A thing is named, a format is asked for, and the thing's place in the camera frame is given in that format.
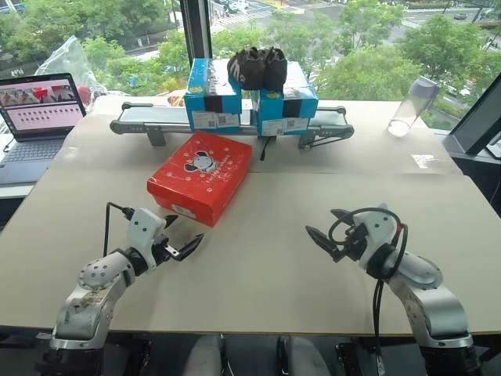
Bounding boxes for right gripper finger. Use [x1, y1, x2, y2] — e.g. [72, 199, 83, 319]
[305, 225, 341, 264]
[330, 208, 355, 227]

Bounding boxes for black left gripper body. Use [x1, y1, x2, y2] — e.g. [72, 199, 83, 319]
[152, 233, 183, 266]

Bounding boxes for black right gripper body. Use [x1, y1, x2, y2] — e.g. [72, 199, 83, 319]
[335, 224, 368, 262]

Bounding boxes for red shoe box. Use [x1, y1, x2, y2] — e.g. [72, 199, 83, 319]
[146, 130, 253, 229]

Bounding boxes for blue box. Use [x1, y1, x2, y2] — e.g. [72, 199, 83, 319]
[250, 61, 319, 138]
[183, 57, 243, 134]

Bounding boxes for grey conveyor belt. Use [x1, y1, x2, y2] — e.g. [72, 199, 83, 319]
[109, 100, 355, 151]

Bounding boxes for clear plastic bottle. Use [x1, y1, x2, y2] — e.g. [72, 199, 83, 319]
[387, 75, 441, 139]

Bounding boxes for open grey laptop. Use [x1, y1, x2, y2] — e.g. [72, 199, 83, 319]
[0, 72, 88, 186]

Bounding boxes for small red object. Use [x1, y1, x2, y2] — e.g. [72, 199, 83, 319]
[76, 85, 93, 115]

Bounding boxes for white side desk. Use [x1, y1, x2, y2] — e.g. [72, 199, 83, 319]
[0, 180, 38, 201]

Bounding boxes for black monitor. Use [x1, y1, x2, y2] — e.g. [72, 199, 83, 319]
[447, 83, 501, 160]

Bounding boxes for clear plastic bag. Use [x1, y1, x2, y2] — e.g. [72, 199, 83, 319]
[34, 34, 109, 107]

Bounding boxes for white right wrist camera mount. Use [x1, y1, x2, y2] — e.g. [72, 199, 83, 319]
[351, 203, 401, 272]

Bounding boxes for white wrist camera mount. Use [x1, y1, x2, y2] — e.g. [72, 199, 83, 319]
[351, 203, 401, 272]
[126, 207, 168, 272]

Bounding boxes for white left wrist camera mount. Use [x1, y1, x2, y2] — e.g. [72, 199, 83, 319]
[126, 207, 168, 272]

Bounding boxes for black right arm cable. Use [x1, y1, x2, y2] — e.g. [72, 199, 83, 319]
[327, 208, 410, 356]

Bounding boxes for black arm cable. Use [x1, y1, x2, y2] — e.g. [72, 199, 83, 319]
[103, 201, 136, 258]
[327, 208, 410, 356]

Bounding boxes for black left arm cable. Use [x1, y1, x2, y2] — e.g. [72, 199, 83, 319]
[103, 201, 136, 258]

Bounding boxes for black conveyor cable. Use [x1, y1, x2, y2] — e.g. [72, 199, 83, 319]
[258, 135, 272, 162]

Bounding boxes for dark window frame post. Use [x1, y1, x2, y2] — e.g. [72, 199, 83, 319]
[181, 0, 214, 60]

